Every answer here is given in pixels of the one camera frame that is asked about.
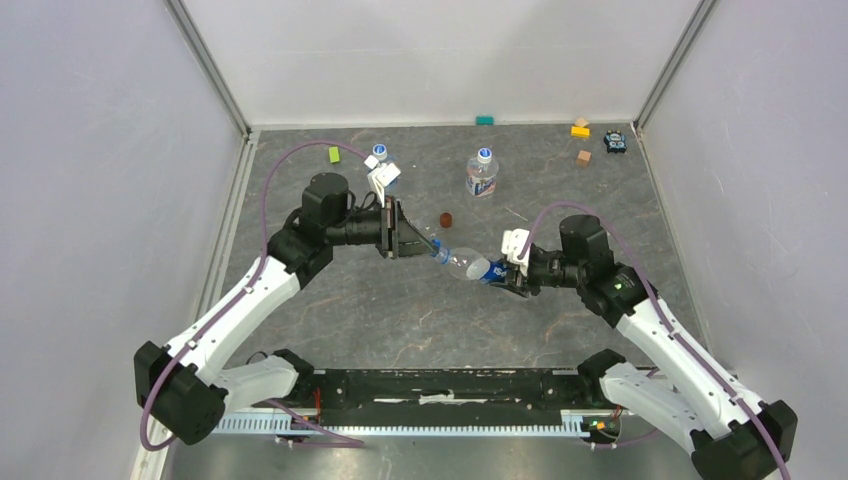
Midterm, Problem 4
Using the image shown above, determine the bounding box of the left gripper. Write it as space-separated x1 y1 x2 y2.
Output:
327 196 438 260

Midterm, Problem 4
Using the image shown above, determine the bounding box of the Pepsi label clear bottle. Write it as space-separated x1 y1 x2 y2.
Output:
436 243 506 285

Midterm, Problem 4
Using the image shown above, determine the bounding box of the white blue Pocari cap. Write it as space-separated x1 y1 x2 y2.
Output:
372 144 388 161

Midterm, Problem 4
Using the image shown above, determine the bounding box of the red label clear bottle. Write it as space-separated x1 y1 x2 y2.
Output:
466 153 499 198

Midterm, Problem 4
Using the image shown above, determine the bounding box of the white blue bottle cap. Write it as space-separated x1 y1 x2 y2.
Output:
476 148 493 164

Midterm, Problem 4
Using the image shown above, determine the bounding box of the blue label Pocari bottle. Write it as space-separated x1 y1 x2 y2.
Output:
378 149 399 193

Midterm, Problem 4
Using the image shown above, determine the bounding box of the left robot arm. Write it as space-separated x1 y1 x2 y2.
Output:
134 172 436 451

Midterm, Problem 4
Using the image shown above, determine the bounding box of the brown cylinder block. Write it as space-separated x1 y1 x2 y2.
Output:
439 212 453 229

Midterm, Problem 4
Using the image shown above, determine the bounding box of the tan cube block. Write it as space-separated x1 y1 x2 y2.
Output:
576 150 592 168

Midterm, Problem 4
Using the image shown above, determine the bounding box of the yellow block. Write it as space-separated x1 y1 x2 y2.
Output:
570 125 591 139

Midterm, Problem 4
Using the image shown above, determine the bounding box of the black blue toy car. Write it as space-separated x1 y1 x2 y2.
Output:
603 130 627 154

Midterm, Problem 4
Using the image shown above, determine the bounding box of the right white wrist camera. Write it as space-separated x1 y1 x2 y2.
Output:
501 229 530 277

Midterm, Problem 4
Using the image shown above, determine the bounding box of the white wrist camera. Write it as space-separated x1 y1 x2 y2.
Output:
364 154 401 204
501 229 530 277

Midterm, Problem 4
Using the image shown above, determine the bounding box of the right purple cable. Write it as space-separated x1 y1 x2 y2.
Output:
516 201 796 480

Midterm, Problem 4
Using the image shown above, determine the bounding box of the purple cable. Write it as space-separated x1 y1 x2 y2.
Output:
139 140 372 453
516 201 796 480

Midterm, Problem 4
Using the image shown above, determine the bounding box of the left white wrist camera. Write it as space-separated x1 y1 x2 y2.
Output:
364 154 401 204

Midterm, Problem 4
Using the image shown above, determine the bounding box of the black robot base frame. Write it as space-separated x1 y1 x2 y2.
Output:
279 368 616 427

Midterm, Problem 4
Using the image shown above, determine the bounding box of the white slotted cable duct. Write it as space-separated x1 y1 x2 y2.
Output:
213 408 617 439

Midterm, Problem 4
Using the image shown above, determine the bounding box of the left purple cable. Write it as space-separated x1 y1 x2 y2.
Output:
139 140 372 453

